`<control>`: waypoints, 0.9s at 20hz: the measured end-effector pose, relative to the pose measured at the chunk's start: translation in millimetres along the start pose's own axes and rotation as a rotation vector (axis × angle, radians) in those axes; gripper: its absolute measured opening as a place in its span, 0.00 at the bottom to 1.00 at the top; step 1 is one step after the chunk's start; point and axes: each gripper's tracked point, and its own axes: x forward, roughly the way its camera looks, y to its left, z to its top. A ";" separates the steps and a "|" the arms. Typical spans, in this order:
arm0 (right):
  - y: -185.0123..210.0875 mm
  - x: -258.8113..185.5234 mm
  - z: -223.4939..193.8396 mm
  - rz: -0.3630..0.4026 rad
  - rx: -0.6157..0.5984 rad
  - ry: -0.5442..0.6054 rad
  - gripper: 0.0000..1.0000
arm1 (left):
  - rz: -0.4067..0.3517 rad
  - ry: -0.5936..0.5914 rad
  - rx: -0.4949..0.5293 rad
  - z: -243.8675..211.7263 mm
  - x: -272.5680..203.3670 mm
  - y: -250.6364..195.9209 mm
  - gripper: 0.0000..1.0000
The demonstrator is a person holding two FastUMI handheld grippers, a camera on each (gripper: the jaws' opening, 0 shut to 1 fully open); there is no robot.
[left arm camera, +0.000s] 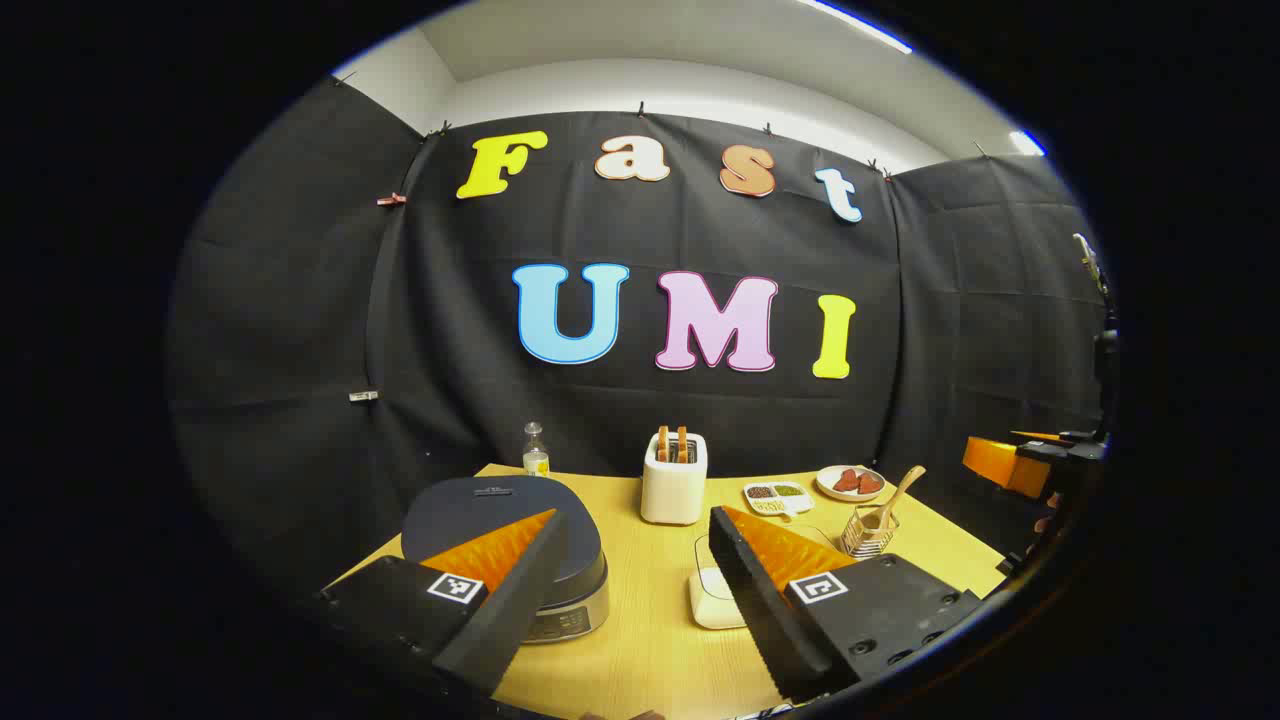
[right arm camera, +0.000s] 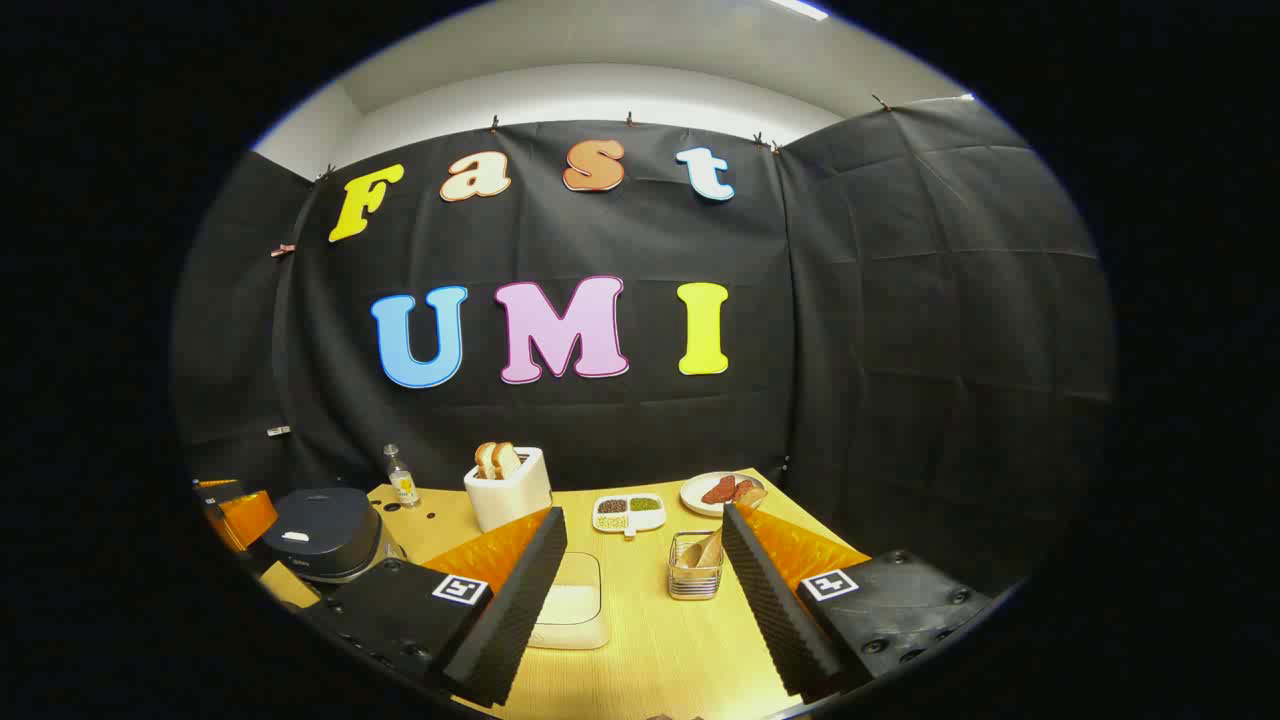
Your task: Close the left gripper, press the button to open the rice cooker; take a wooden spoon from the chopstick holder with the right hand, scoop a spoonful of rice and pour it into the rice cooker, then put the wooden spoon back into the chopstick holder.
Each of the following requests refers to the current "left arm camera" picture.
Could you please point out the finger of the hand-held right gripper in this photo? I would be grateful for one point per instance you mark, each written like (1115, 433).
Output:
(1000, 465)

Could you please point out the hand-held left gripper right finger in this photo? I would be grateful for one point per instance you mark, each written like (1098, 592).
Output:
(760, 610)

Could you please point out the white divided dish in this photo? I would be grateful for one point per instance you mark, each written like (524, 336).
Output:
(805, 500)

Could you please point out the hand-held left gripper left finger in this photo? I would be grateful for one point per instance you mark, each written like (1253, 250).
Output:
(510, 610)

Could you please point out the round white plate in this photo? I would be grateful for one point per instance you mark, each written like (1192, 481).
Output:
(826, 487)

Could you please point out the dark grey rice cooker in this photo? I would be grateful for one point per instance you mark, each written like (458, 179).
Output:
(480, 505)

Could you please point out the toasted bread slice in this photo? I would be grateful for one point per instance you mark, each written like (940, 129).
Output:
(662, 443)
(682, 444)

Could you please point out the white box with clear lid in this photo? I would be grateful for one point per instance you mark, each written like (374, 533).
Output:
(712, 600)

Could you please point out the small glass bottle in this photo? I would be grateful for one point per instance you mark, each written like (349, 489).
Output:
(536, 455)

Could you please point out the red meat piece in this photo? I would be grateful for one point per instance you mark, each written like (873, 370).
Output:
(870, 484)
(846, 481)

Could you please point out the white toaster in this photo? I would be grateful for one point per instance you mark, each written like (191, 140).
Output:
(672, 495)

